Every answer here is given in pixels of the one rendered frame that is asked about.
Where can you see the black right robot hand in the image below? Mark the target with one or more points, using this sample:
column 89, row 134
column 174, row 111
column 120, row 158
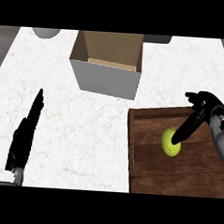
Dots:
column 191, row 125

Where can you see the pale grey round vessel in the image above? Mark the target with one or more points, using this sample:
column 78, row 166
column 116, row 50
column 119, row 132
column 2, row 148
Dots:
column 46, row 32

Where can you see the brown wooden tray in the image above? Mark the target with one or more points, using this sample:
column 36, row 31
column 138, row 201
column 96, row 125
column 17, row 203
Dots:
column 176, row 164

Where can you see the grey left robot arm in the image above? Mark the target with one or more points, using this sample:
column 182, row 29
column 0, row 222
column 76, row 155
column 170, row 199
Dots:
column 12, row 176

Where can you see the dark grey appliance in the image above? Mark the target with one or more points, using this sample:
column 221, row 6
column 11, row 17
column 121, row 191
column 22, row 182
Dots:
column 157, row 38

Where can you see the yellow-green pear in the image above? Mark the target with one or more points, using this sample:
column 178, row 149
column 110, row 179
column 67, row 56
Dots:
column 169, row 145

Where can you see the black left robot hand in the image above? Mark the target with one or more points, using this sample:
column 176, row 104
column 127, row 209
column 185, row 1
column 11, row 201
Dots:
column 23, row 136

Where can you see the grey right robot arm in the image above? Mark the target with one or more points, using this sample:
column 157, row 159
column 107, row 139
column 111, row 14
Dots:
column 221, row 136

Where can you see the grey cardboard box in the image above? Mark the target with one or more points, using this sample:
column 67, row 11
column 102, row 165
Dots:
column 107, row 66

